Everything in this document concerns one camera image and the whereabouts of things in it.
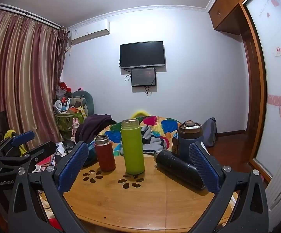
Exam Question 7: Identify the black thermos bottle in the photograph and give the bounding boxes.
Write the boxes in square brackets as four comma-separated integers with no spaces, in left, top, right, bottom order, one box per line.
[154,149,205,190]

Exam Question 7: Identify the green basket of toys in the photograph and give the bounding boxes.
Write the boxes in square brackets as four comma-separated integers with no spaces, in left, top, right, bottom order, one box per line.
[53,89,94,138]

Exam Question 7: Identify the dark purple garment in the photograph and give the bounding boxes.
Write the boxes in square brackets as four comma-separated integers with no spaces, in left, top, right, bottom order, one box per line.
[75,114,117,144]

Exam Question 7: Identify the red thermos bottle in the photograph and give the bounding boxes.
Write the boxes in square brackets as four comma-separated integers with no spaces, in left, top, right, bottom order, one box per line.
[94,135,116,171]

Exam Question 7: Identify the striped red gold curtain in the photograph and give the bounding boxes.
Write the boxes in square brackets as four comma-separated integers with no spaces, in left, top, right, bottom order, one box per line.
[0,10,68,149]

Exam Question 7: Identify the grey backpack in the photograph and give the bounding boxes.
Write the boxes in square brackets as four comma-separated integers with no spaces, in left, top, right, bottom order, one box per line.
[202,117,217,147]

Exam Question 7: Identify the wooden tag on mug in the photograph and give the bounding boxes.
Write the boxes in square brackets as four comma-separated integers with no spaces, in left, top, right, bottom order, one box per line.
[171,137,179,156]

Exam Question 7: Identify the blue grey travel mug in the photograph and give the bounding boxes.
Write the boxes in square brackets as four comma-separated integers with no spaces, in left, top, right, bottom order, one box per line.
[177,120,203,163]

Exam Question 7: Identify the green tall bottle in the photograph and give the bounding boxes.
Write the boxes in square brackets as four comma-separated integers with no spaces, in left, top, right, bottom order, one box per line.
[120,119,145,175]

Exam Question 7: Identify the grey striped clothing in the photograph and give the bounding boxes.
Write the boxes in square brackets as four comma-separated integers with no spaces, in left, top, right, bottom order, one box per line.
[141,125,167,155]

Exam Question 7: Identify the white air conditioner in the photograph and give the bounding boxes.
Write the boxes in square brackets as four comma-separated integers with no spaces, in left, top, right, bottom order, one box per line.
[69,19,110,45]

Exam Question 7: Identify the wooden overhead cabinet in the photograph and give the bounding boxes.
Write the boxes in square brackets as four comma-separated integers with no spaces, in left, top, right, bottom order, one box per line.
[209,0,248,35]

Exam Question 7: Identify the frosted sliding door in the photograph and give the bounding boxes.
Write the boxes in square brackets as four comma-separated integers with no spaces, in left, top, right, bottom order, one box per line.
[244,0,281,176]

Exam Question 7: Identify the small black wall monitor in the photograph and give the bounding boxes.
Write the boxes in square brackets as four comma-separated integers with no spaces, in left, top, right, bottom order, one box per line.
[131,67,156,87]

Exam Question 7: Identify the wall-mounted black television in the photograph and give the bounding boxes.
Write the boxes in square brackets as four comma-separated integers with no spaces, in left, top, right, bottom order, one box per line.
[120,41,166,69]

